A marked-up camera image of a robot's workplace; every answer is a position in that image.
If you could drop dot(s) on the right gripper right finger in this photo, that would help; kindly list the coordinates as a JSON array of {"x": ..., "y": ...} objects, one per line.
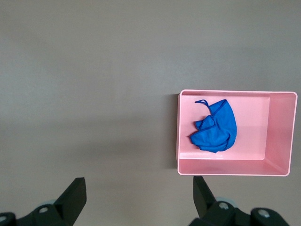
[{"x": 216, "y": 214}]

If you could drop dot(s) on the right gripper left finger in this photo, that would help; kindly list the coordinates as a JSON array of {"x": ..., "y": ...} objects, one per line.
[{"x": 58, "y": 214}]

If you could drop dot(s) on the blue cloth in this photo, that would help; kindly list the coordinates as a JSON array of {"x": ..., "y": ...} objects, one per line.
[{"x": 218, "y": 131}]

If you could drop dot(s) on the pink plastic bin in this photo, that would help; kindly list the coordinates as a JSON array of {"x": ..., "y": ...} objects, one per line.
[{"x": 254, "y": 122}]

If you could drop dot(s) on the brown table cover sheet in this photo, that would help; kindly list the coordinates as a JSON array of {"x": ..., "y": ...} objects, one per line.
[{"x": 94, "y": 94}]

